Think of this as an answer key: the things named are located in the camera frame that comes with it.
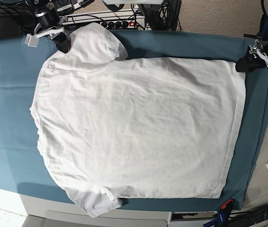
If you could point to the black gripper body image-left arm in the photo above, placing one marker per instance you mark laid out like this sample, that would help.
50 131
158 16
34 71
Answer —
51 32

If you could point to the black gripper body image-right arm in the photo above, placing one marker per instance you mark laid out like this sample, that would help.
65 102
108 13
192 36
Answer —
256 51

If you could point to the white T-shirt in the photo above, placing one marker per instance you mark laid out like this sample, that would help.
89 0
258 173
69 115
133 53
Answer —
111 128

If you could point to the blue black clamp top right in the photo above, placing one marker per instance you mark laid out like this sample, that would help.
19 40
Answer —
263 31

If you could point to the orange blue clamp bottom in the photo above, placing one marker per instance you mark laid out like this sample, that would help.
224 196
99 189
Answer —
222 216

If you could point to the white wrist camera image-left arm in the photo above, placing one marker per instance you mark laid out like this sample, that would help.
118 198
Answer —
31 40

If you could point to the black power strip red switch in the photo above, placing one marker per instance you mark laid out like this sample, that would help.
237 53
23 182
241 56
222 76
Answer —
118 25

